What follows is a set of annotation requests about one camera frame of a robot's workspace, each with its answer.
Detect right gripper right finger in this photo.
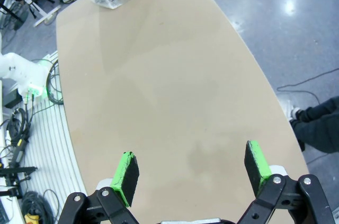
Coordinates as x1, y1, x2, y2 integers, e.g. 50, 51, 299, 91
239, 140, 333, 224

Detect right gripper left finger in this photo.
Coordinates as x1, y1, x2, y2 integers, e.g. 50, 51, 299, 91
59, 150, 141, 224

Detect person in black t-shirt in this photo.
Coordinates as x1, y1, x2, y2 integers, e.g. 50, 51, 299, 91
288, 96, 339, 153

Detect white ribbed mounting platform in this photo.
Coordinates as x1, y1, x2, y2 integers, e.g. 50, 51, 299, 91
25, 50, 88, 224

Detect black clamp stand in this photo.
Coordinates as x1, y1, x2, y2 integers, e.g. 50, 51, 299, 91
0, 165, 38, 198

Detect black power box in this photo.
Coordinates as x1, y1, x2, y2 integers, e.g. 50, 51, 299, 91
2, 90, 23, 109

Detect long black floor cable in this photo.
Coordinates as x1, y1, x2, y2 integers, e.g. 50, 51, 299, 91
276, 67, 339, 103

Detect grey cable coil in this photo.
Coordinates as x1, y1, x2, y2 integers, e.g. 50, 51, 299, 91
21, 189, 61, 224

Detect black cable coil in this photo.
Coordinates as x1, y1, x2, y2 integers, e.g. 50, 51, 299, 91
46, 58, 64, 105

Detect black cable bundle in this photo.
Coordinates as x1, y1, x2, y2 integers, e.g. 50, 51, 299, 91
0, 107, 35, 161

